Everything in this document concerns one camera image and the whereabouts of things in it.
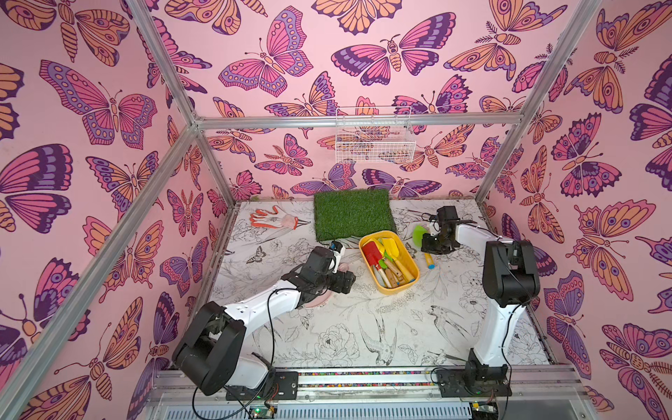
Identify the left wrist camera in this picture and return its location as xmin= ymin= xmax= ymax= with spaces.
xmin=329 ymin=241 xmax=346 ymax=273

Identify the green shovel yellow handle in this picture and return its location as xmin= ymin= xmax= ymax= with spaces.
xmin=412 ymin=225 xmax=436 ymax=270

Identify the red white gardening glove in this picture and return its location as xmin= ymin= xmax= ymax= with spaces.
xmin=250 ymin=205 xmax=309 ymax=230

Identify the yellow plastic storage box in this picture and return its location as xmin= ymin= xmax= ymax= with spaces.
xmin=358 ymin=230 xmax=420 ymax=295

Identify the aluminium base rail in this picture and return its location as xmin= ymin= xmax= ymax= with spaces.
xmin=140 ymin=365 xmax=598 ymax=419

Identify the green artificial grass mat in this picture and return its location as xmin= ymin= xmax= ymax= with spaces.
xmin=313 ymin=189 xmax=397 ymax=242

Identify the yellow shovel wooden handle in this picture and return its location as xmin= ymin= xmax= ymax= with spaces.
xmin=381 ymin=237 xmax=415 ymax=284

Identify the red shovel wooden handle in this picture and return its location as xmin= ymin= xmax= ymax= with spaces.
xmin=362 ymin=241 xmax=391 ymax=289

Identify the white wire basket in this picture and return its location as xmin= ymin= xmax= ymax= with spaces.
xmin=334 ymin=113 xmax=417 ymax=165

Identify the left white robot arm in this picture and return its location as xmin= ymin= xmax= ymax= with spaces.
xmin=171 ymin=241 xmax=356 ymax=396

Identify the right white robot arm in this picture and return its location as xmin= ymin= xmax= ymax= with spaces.
xmin=412 ymin=206 xmax=540 ymax=398

